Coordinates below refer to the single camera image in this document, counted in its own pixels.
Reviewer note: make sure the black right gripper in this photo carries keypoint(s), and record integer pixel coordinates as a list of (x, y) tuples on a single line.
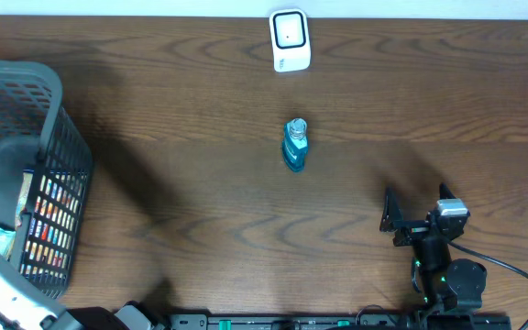
[(392, 220)]

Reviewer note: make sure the teal mouthwash bottle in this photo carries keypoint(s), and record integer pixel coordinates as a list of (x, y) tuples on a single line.
[(295, 145)]

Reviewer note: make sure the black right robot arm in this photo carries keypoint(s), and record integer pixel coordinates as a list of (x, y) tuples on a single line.
[(448, 285)]

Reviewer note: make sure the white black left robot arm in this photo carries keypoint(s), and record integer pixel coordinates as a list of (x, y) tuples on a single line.
[(131, 316)]

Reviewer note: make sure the white barcode scanner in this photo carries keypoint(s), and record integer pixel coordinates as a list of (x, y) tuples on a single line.
[(290, 41)]

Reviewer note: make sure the colourful snack packet in basket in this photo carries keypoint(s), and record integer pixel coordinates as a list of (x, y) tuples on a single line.
[(52, 225)]

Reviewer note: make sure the grey plastic shopping basket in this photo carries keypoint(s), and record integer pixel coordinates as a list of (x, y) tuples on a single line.
[(37, 135)]

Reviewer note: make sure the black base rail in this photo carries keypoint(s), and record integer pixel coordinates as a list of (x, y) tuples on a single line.
[(195, 321)]

